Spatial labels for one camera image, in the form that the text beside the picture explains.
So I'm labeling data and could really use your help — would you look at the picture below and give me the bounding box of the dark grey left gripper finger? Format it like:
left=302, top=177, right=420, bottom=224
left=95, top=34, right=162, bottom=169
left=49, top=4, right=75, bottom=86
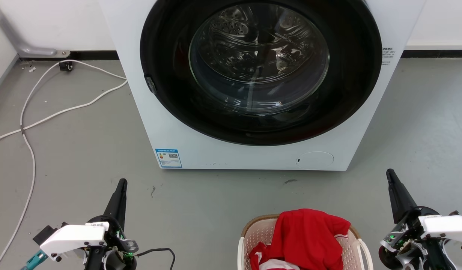
left=103, top=178, right=128, bottom=230

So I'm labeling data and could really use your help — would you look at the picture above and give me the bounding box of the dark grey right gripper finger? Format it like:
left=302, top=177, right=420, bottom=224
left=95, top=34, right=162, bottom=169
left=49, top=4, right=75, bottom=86
left=385, top=168, right=419, bottom=225

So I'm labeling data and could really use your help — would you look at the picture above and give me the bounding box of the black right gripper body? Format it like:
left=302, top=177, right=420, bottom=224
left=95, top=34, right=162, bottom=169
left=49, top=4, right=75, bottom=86
left=378, top=206, right=453, bottom=270

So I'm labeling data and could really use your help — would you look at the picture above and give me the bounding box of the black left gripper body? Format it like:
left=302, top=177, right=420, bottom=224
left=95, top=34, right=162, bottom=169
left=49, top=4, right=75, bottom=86
left=84, top=215, right=139, bottom=270

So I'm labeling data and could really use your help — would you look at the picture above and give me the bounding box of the white plastic laundry basket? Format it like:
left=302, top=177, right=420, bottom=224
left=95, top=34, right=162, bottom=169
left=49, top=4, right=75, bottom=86
left=237, top=214, right=374, bottom=270

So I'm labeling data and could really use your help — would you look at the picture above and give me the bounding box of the blue energy label sticker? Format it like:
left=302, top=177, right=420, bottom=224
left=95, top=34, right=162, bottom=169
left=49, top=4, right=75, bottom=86
left=155, top=148, right=183, bottom=169

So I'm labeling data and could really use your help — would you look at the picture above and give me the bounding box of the round white filter cover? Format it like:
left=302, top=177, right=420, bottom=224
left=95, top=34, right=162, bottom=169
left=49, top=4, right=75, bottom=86
left=295, top=151, right=334, bottom=168

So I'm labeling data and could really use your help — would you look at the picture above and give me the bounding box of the red garment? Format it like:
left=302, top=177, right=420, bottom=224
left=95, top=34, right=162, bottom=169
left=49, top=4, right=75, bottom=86
left=249, top=208, right=351, bottom=270

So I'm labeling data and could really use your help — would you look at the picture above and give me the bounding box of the white front-load washing machine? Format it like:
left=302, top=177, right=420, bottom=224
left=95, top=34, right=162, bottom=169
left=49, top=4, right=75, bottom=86
left=99, top=0, right=426, bottom=171

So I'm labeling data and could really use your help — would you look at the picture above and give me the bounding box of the black round washer door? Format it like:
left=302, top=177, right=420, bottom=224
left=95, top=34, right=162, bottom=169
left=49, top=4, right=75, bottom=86
left=140, top=0, right=383, bottom=146

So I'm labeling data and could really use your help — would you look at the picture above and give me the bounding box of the white garment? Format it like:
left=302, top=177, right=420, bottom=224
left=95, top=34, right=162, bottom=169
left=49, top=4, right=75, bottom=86
left=259, top=258, right=301, bottom=270

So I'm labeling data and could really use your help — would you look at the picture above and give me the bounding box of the grey drain pipe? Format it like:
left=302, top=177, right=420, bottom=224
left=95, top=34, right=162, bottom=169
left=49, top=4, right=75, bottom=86
left=0, top=3, right=71, bottom=58

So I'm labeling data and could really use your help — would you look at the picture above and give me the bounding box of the thin black left gripper cable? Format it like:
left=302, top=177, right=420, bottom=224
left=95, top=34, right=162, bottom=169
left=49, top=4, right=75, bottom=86
left=135, top=247, right=176, bottom=270

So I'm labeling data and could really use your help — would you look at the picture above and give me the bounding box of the teal cable connector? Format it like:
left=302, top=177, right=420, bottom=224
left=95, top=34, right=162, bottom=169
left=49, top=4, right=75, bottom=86
left=21, top=250, right=48, bottom=270

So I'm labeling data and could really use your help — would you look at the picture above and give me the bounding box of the long looping white cable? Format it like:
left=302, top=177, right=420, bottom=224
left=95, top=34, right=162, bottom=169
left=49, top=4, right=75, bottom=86
left=0, top=60, right=127, bottom=270

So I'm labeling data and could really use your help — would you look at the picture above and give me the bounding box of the white power cable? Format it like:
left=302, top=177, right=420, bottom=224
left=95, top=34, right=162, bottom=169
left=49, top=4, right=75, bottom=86
left=0, top=79, right=128, bottom=147

